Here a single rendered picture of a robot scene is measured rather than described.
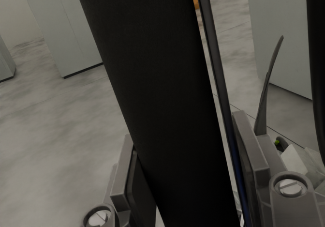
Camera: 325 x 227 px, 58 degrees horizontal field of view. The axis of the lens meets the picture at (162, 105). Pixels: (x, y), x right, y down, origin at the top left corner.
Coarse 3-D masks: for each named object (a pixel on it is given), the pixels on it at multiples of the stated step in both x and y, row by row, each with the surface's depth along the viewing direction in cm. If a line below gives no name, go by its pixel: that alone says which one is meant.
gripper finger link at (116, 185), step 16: (128, 144) 12; (128, 160) 11; (112, 176) 12; (128, 176) 11; (144, 176) 12; (112, 192) 10; (128, 192) 10; (144, 192) 12; (128, 208) 10; (144, 208) 11; (128, 224) 10; (144, 224) 11
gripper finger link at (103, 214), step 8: (96, 208) 10; (104, 208) 10; (112, 208) 10; (88, 216) 10; (96, 216) 10; (104, 216) 10; (112, 216) 9; (80, 224) 10; (88, 224) 10; (96, 224) 9; (104, 224) 9; (112, 224) 9
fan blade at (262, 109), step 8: (280, 40) 39; (272, 56) 42; (272, 64) 38; (264, 88) 39; (264, 96) 38; (264, 104) 42; (264, 112) 45; (256, 120) 38; (264, 120) 47; (256, 128) 38; (264, 128) 48
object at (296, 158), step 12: (288, 156) 59; (300, 156) 57; (312, 156) 58; (288, 168) 58; (300, 168) 55; (312, 168) 54; (324, 168) 56; (312, 180) 54; (324, 180) 53; (324, 192) 53
